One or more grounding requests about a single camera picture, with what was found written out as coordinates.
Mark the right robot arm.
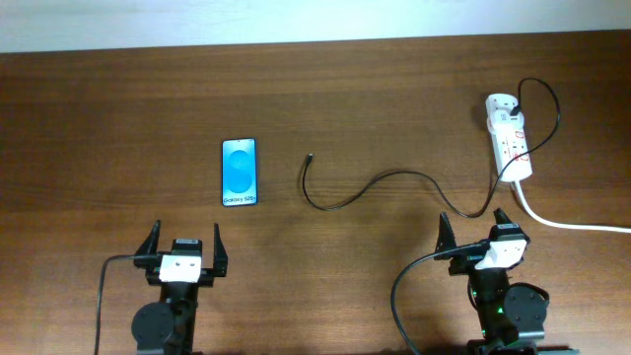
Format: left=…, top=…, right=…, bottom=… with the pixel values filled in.
left=435, top=208, right=549, bottom=354

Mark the white power strip cord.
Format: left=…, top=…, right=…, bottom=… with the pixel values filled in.
left=511, top=179, right=631, bottom=235

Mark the blue Galaxy smartphone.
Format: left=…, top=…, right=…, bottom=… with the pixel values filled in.
left=221, top=138, right=258, bottom=207

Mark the white USB charger adapter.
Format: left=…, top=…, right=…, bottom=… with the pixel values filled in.
left=485, top=94, right=525, bottom=134

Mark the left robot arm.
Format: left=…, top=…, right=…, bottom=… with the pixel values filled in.
left=131, top=221, right=229, bottom=354

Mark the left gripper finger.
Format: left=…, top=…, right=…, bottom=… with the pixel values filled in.
left=212, top=223, right=229, bottom=277
left=133, top=220, right=161, bottom=269

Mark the black USB charging cable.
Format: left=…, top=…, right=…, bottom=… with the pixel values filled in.
left=301, top=77, right=562, bottom=219

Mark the white power strip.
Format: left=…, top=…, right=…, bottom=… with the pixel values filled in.
left=489, top=129, right=532, bottom=182

